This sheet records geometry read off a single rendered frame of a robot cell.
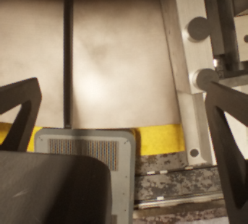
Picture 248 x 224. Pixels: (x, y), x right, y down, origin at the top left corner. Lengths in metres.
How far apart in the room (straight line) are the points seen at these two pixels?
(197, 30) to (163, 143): 0.90
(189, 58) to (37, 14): 0.73
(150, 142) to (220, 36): 0.87
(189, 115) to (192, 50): 0.41
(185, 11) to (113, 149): 0.73
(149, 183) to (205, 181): 0.35
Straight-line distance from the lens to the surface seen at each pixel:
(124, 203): 1.26
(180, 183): 1.53
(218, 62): 0.79
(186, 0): 0.70
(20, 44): 1.15
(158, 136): 1.39
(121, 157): 1.15
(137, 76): 1.02
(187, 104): 1.01
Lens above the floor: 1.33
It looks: 83 degrees down
